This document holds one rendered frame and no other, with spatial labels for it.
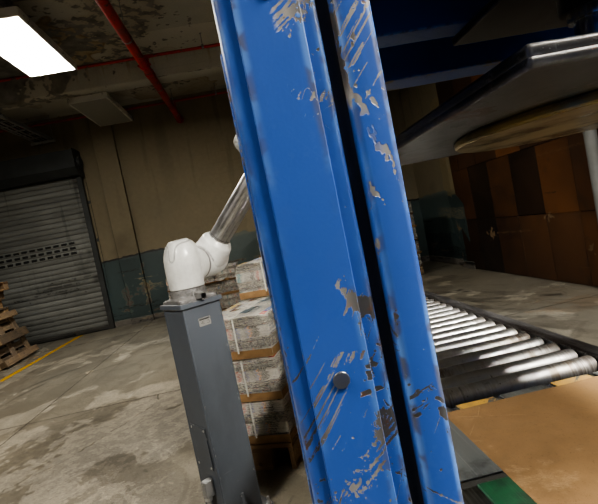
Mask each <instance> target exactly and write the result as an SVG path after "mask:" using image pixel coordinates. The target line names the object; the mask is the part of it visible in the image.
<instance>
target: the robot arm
mask: <svg viewBox="0 0 598 504"><path fill-rule="evenodd" d="M234 146H235V147H236V149H237V150H238V151H239V152H240V150H239V145H238V140H237V135H235V137H234ZM250 206H251V203H250V199H249V194H248V189H247V184H246V179H245V174H243V176H242V177H241V179H240V181H239V183H238V184H237V186H236V188H235V190H234V191H233V193H232V195H231V197H230V198H229V200H228V202H227V204H226V205H225V207H224V209H223V211H222V213H221V214H220V216H219V218H218V220H217V221H216V223H215V225H214V227H213V228H212V230H211V231H209V232H206V233H204V234H203V235H202V236H201V238H200V239H199V240H198V241H197V242H196V243H194V242H193V241H192V240H190V239H188V238H183V239H178V240H174V241H171V242H169V243H168V244H167V246H166V247H165V250H164V256H163V262H164V269H165V274H166V279H167V282H168V286H169V289H170V294H171V299H169V300H167V301H165V302H163V304H164V305H184V304H187V303H190V302H194V301H197V300H201V299H204V298H208V297H211V296H215V295H217V293H216V292H211V291H207V290H206V286H205V283H204V278H208V277H211V276H214V275H216V274H218V273H220V272H221V271H222V270H224V268H225V267H226V266H227V263H228V260H229V254H230V251H231V244H230V240H231V238H232V236H233V235H234V233H235V231H236V230H237V228H238V226H239V225H240V223H241V221H242V219H243V218H244V216H245V214H246V213H247V211H248V209H249V208H250Z"/></svg>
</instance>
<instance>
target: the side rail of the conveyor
mask: <svg viewBox="0 0 598 504"><path fill-rule="evenodd" d="M424 293H425V297H428V299H433V300H434V301H439V302H440V304H441V303H445V304H446V306H449V305H451V306H452V307H453V309H454V308H458V309H459V310H460V311H466V312H467V313H468V314H472V313H473V314H475V316H476V317H483V318H484V319H485V321H488V320H492V321H493V322H494V323H495V325H497V324H503V325H504V326H505V327H506V329H509V328H514V329H515V330H516V331H517V332H518V333H523V332H526V333H527V334H529V336H530V337H531V338H536V337H540V338H541V339H542V340H543V341H544V342H545V344H548V343H552V342H554V343H556V344H557V345H558V346H559V347H560V349H561V350H564V349H569V348H570V349H573V350H574V351H575V352H576V353H577V355H578V356H579V357H582V356H586V355H590V356H592V357H593V358H594V359H595V360H596V361H597V363H598V346H595V345H592V344H589V343H586V342H582V341H579V340H576V339H573V338H570V337H567V336H564V335H561V334H558V333H555V332H552V331H549V330H545V329H542V328H539V327H536V326H533V325H530V324H527V323H524V322H521V321H518V320H515V319H512V318H508V317H505V316H502V315H499V314H496V313H493V312H490V311H487V310H484V309H481V308H478V307H474V306H471V305H468V304H465V303H462V302H459V301H456V300H453V299H450V298H447V297H444V296H441V295H437V294H434V293H431V292H428V291H425V290H424Z"/></svg>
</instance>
